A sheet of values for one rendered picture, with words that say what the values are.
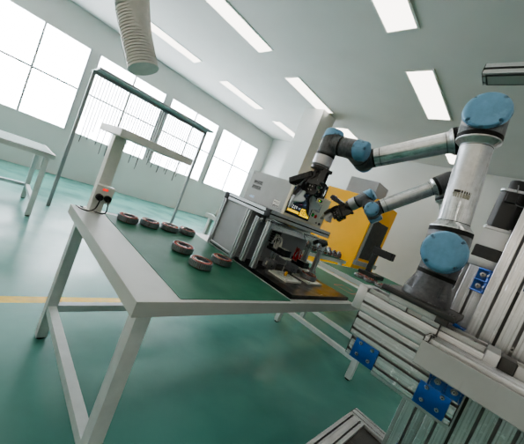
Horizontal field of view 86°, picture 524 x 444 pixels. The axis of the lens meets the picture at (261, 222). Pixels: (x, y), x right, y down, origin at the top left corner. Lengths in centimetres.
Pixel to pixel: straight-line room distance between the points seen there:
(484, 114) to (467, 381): 72
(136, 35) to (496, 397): 200
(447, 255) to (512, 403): 36
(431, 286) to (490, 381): 29
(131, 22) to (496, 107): 164
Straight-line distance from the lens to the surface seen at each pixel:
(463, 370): 97
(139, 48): 183
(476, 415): 131
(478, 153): 103
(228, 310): 110
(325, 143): 115
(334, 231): 555
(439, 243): 95
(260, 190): 185
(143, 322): 98
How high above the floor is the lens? 114
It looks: 4 degrees down
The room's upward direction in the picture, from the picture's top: 22 degrees clockwise
